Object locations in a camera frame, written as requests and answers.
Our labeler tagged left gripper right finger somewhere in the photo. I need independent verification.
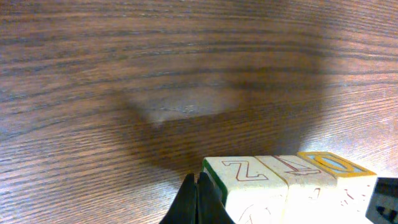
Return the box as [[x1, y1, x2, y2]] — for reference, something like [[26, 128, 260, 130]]
[[366, 177, 398, 224]]

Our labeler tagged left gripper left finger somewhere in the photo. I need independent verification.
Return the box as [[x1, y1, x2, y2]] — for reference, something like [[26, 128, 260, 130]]
[[159, 172, 234, 224]]

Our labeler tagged cream block red drawing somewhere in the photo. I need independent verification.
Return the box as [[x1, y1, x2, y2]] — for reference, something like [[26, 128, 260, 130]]
[[297, 152, 377, 223]]

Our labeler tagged green edged letter block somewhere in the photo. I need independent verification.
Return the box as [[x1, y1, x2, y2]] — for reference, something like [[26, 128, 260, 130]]
[[202, 156, 288, 224]]

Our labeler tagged plain cream yellow block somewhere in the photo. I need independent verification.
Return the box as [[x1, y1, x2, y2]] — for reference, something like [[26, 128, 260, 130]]
[[256, 155, 336, 224]]

